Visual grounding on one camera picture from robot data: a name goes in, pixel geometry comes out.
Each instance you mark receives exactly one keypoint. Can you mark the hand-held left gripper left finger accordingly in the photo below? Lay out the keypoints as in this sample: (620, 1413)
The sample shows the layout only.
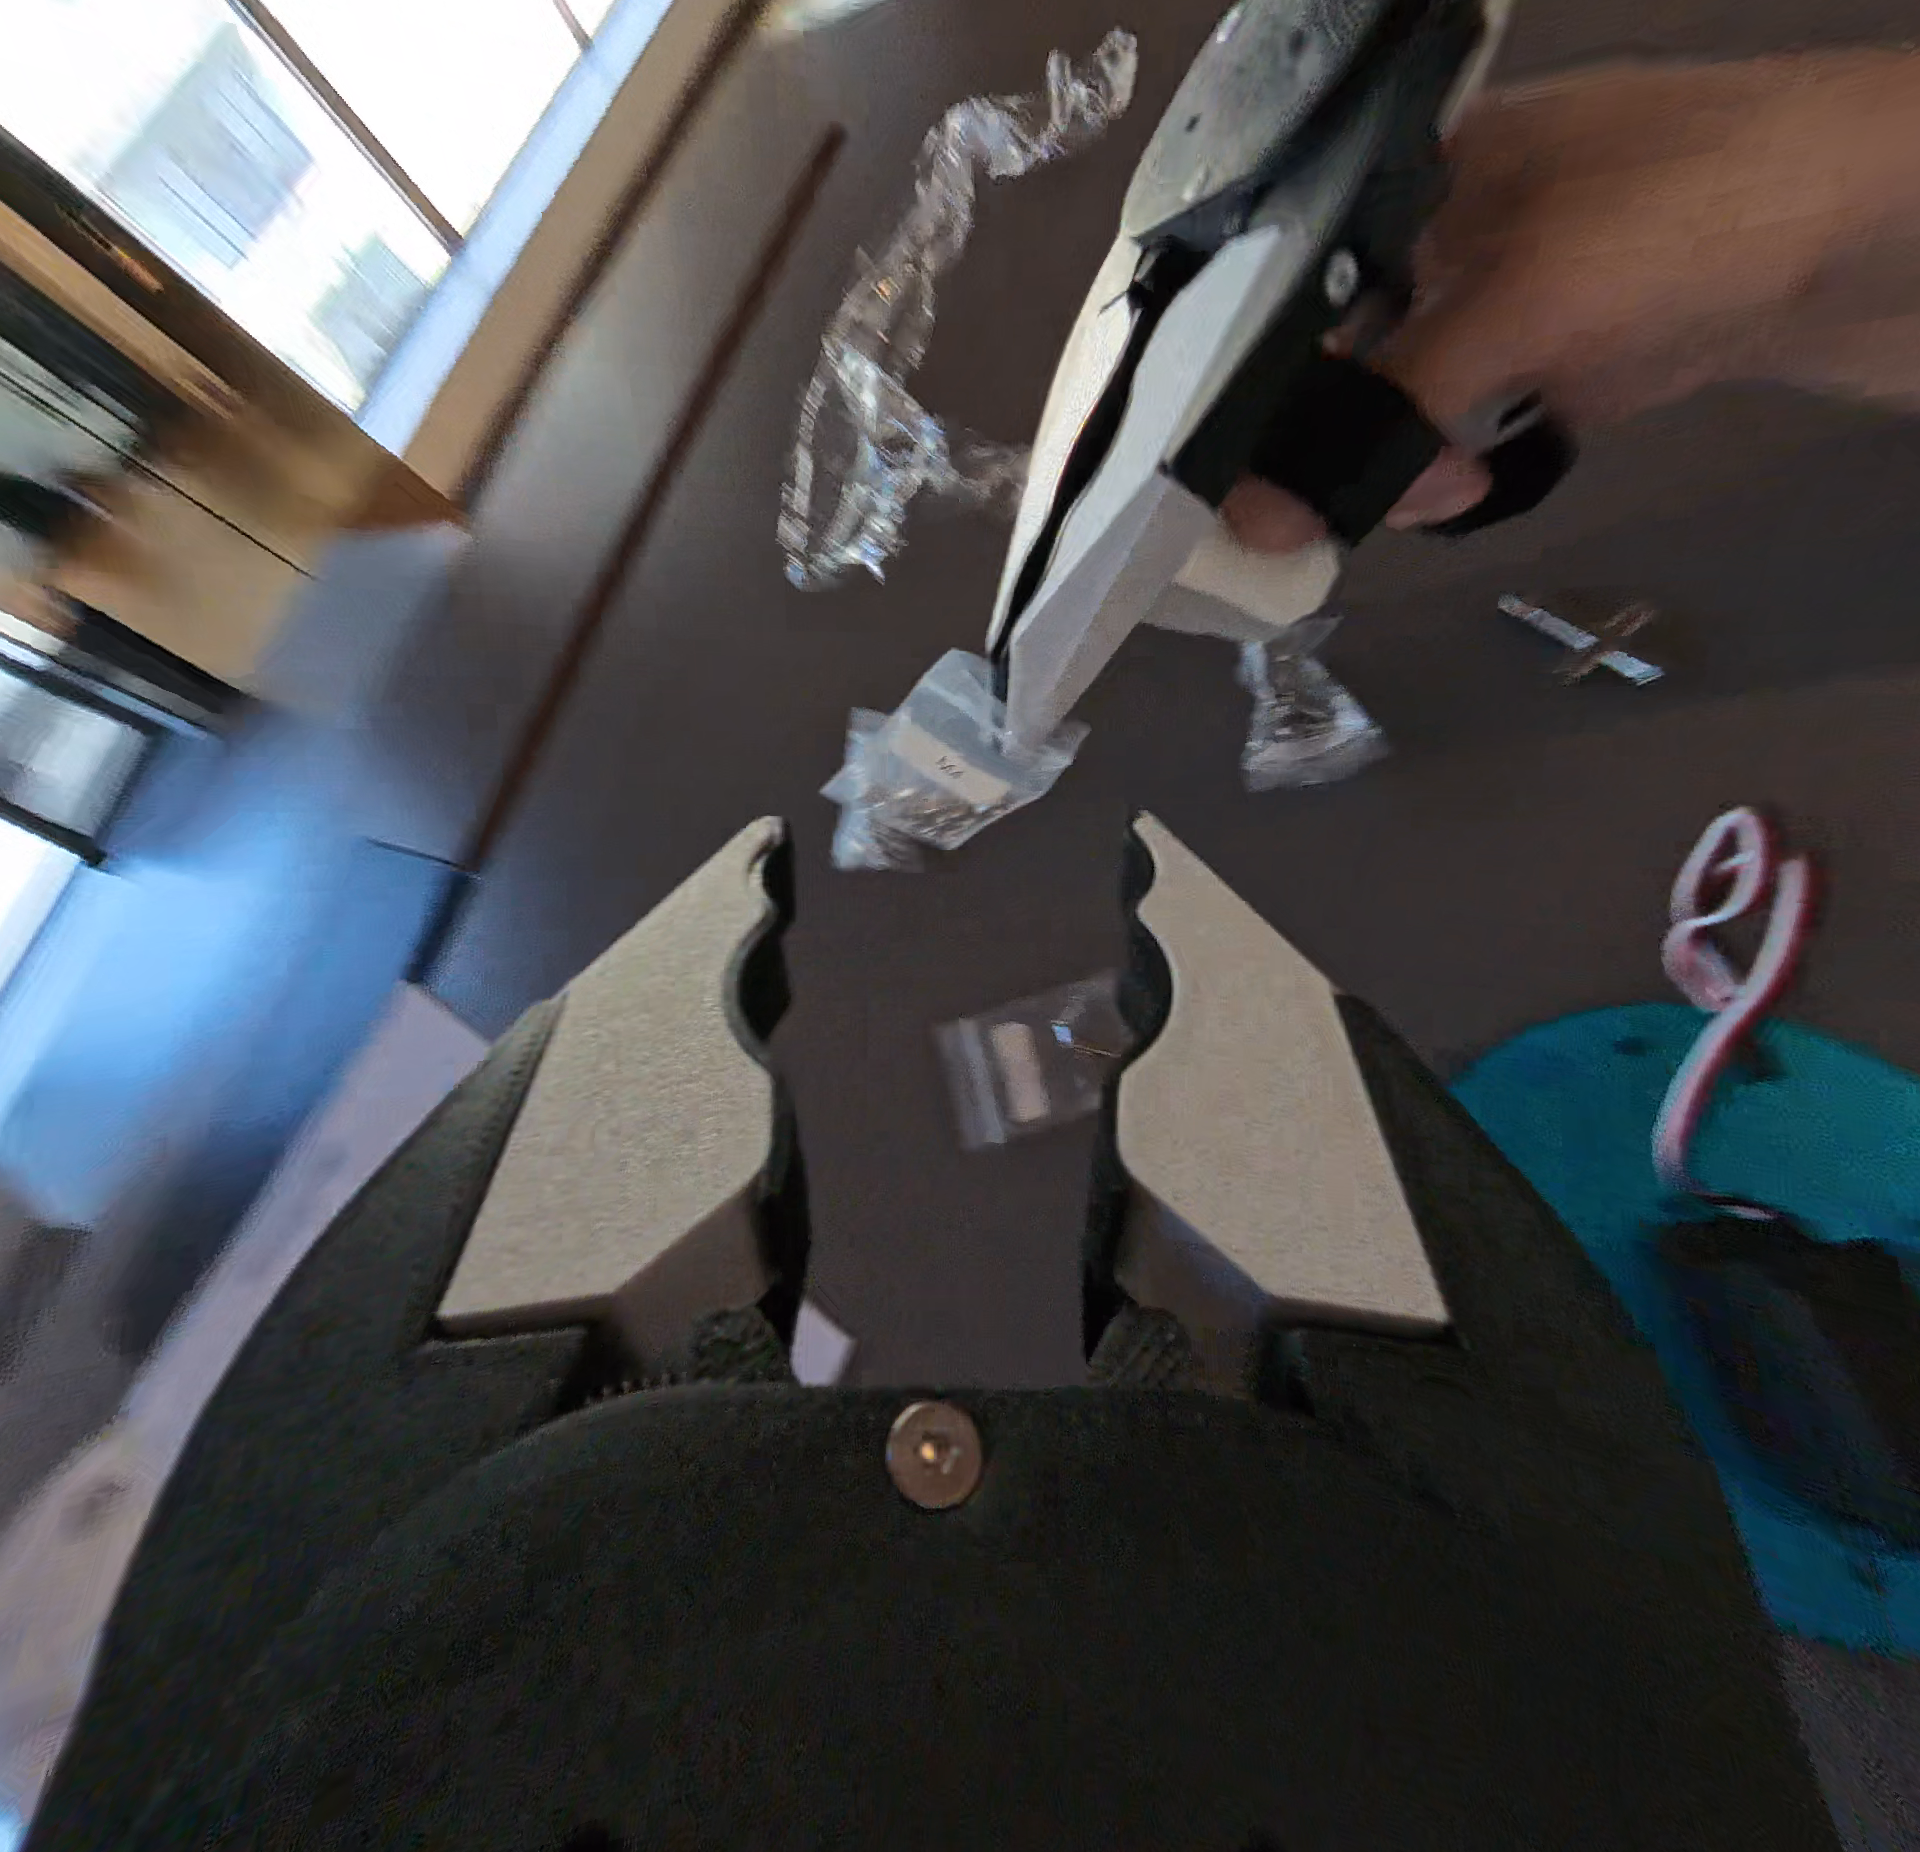
(630, 1132)

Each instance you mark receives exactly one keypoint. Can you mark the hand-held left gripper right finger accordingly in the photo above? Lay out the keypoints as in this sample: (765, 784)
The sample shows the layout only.
(1277, 1132)

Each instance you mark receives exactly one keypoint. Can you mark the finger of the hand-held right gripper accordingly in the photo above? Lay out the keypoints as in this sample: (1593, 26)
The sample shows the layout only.
(1202, 338)
(1066, 383)

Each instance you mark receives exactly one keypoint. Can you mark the clear bag of nuts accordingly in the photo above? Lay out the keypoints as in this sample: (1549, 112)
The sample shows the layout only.
(929, 770)

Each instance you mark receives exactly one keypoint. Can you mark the black servo motor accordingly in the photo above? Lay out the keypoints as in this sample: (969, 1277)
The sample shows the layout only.
(1799, 1359)

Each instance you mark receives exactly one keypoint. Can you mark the dark grey desk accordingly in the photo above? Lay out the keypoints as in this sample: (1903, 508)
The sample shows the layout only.
(1350, 862)

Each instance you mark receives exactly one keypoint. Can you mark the light grey desk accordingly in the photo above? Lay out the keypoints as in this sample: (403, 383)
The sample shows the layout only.
(226, 908)

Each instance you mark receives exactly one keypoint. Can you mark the person's right hand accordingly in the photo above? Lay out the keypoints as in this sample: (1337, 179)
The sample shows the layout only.
(1515, 262)

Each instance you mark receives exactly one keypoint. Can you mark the crumpled clear plastic wrap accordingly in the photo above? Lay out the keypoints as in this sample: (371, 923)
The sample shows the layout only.
(871, 489)

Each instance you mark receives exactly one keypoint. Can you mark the illustrated assembly manual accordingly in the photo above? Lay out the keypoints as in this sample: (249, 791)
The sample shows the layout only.
(392, 1074)

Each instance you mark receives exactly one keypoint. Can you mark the flat clear bag white label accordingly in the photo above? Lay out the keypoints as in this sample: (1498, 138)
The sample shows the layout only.
(1020, 1074)

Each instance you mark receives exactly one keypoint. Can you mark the blue round metal plate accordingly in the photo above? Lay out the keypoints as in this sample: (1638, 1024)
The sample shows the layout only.
(1575, 1118)

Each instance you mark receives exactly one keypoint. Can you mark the clear bag of screws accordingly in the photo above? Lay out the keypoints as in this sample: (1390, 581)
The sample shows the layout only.
(1304, 727)

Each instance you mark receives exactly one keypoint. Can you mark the silver cross wrench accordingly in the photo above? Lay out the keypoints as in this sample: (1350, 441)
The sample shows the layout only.
(1575, 634)

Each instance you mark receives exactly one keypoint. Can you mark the large window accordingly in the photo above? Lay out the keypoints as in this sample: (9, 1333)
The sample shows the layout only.
(299, 113)

